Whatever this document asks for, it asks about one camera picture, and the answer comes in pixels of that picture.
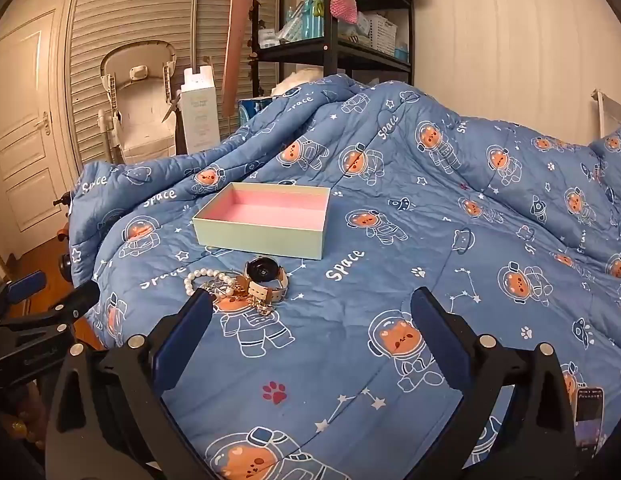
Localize pale green box pink inside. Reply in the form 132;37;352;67
192;182;331;261

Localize wristwatch with beige strap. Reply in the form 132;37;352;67
243;256;290;306

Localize smartphone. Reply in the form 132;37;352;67
573;386;606;462

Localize white pearl bracelet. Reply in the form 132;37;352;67
183;268;247;299

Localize white plastic basket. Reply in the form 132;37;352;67
363;12;399;56

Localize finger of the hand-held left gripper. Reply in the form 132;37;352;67
0;280;101;348
0;270;47;312

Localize black metal shelf rack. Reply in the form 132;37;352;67
249;0;416;97

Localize white panelled door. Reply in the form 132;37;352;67
0;10;67;257

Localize white fluffy pillow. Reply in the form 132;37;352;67
279;67;325;94

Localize tall white carton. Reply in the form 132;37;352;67
179;65;222;154

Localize long pink board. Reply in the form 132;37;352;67
221;0;256;117

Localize thin gold bangle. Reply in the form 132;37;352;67
200;280;236;297

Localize gold starburst pendant earring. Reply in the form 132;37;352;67
248;294;274;317

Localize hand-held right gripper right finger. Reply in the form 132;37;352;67
405;287;577;480

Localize person's left hand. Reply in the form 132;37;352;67
0;387;46;453

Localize pink crochet pouch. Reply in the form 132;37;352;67
330;0;359;24

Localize blue astronaut bear printed blanket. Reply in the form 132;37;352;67
68;74;621;480

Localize blue bottle pack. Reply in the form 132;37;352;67
289;0;326;41

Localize black wheeled stand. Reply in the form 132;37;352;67
53;189;87;287

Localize louvered closet door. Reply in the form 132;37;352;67
65;0;256;163

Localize white high chair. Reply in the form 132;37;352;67
98;41;179;164

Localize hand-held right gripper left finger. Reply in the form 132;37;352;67
45;289;216;480

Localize scissors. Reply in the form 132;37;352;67
161;95;182;124

